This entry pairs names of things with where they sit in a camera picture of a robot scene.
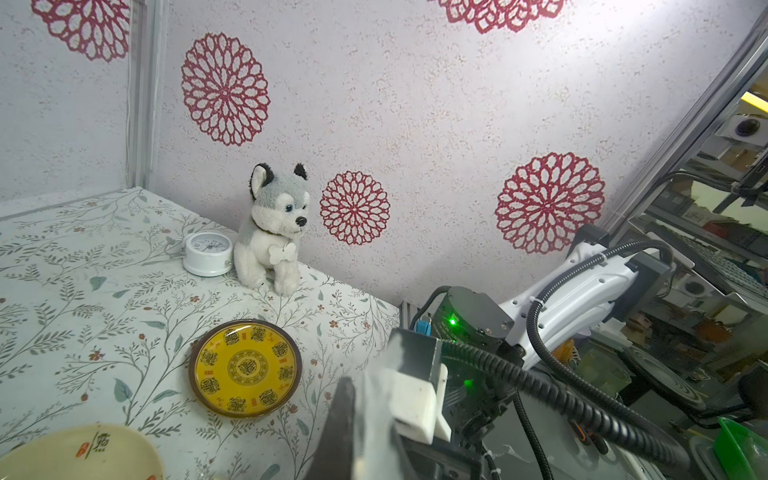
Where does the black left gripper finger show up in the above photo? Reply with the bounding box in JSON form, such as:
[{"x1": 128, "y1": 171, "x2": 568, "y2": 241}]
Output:
[{"x1": 302, "y1": 376, "x2": 415, "y2": 480}]

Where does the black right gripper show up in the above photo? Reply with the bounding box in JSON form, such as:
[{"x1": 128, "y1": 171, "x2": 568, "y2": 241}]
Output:
[{"x1": 383, "y1": 326, "x2": 529, "y2": 480}]

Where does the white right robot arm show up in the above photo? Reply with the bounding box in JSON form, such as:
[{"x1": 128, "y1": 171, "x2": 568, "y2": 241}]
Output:
[{"x1": 400, "y1": 226, "x2": 690, "y2": 479}]

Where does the yellow patterned plate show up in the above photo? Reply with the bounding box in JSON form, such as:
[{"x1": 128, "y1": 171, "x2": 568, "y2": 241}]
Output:
[{"x1": 188, "y1": 319, "x2": 303, "y2": 418}]

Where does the grey husky plush dog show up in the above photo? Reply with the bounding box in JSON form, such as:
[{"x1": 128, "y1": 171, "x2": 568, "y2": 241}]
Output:
[{"x1": 233, "y1": 163, "x2": 310, "y2": 296}]

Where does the small white round timer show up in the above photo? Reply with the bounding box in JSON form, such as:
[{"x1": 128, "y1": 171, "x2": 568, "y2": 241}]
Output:
[{"x1": 182, "y1": 231, "x2": 234, "y2": 278}]

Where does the cream round plate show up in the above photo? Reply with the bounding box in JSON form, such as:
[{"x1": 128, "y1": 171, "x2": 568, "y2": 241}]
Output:
[{"x1": 1, "y1": 423, "x2": 165, "y2": 480}]

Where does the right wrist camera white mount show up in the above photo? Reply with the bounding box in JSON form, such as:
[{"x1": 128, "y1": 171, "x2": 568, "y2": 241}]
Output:
[{"x1": 377, "y1": 328, "x2": 451, "y2": 445}]

